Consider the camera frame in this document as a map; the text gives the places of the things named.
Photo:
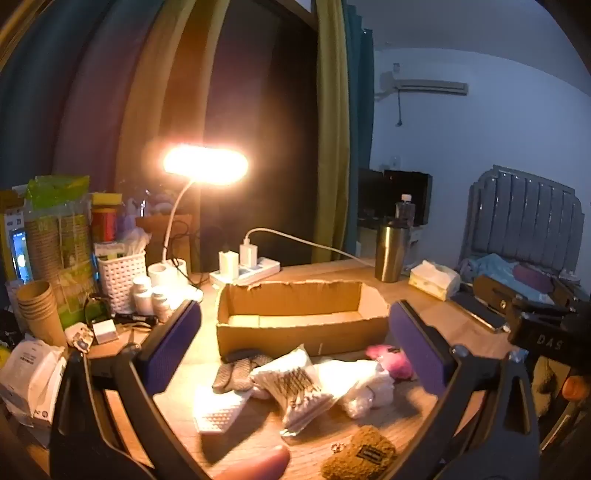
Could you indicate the white fluffy socks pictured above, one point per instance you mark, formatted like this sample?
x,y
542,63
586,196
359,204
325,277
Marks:
x,y
351,371

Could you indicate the green and white carton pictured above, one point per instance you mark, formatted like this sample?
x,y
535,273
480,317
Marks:
x,y
110,250

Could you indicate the large white pill bottle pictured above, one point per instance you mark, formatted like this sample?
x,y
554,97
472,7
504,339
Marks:
x,y
142,297

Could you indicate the white desk lamp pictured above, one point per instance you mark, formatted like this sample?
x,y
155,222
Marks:
x,y
164,276

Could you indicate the black flashlight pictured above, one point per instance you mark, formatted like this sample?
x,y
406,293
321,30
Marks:
x,y
134,319

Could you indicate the white wet wipes pack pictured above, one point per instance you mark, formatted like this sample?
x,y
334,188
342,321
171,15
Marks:
x,y
27,378

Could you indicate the tissue pack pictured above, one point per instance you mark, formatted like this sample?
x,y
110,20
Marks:
x,y
434,281

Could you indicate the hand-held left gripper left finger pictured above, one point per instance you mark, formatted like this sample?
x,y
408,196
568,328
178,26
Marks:
x,y
173,344

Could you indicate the pink sock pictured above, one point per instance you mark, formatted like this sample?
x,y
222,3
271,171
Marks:
x,y
397,364

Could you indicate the stack of paper cups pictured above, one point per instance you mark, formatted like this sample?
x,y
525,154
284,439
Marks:
x,y
39,314

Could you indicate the person's right hand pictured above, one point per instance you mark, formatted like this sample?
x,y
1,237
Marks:
x,y
576,388

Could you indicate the multicolour striped curtain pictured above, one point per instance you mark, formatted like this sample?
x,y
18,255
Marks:
x,y
337,115

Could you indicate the clear plastic bag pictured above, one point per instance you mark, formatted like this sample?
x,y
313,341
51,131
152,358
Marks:
x,y
134,240

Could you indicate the white power strip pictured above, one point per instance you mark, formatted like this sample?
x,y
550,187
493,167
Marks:
x,y
264,267

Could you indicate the brown paper bag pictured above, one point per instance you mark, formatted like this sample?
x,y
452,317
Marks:
x,y
148,230

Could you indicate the grey dotted gloves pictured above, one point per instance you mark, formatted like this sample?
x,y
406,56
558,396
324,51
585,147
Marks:
x,y
235,374

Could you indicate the plush toys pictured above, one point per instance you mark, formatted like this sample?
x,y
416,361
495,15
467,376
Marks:
x,y
152,205

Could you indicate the black television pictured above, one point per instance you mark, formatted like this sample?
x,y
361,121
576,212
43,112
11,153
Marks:
x,y
406,194

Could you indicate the grey padded headboard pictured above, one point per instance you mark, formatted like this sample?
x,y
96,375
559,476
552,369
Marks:
x,y
521,217

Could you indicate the clear water bottle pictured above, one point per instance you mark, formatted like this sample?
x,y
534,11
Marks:
x,y
405,210

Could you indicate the blue blanket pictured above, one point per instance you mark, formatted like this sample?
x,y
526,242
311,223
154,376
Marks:
x,y
494,268

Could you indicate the clear packet of white socks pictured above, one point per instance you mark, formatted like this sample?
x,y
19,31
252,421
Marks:
x,y
291,387

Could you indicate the lit phone screen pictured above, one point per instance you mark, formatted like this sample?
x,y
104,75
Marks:
x,y
21,256

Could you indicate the red jar with yellow lid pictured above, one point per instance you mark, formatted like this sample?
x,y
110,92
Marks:
x,y
105,221

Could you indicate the brown plush pouch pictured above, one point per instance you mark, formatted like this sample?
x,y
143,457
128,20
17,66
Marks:
x,y
355,457

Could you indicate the green paper cup package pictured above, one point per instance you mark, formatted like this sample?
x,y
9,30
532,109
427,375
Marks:
x,y
60,240

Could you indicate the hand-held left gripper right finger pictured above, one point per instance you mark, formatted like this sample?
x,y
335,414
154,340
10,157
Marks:
x,y
418,346

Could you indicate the black phone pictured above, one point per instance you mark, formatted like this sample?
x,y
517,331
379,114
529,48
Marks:
x,y
478,311

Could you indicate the white air conditioner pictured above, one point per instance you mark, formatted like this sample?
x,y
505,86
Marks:
x,y
429,86

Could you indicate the person's left hand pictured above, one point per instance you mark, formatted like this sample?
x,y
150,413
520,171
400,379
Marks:
x,y
258,464

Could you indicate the small white pill bottle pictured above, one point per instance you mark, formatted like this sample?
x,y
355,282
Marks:
x,y
161,304

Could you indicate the small white box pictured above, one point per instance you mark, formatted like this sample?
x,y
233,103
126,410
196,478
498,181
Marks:
x,y
105,331

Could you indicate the small printed packet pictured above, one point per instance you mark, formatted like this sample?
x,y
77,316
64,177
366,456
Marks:
x,y
79,338

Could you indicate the white plastic basket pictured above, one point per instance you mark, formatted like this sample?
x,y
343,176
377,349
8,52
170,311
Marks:
x,y
122,282

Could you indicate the cardboard box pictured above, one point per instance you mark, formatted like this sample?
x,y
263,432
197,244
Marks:
x,y
295,339

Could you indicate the white charger plug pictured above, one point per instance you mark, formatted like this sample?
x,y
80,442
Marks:
x,y
228,264
248,254

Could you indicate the steel tumbler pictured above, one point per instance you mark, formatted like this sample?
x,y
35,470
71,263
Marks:
x,y
390,254

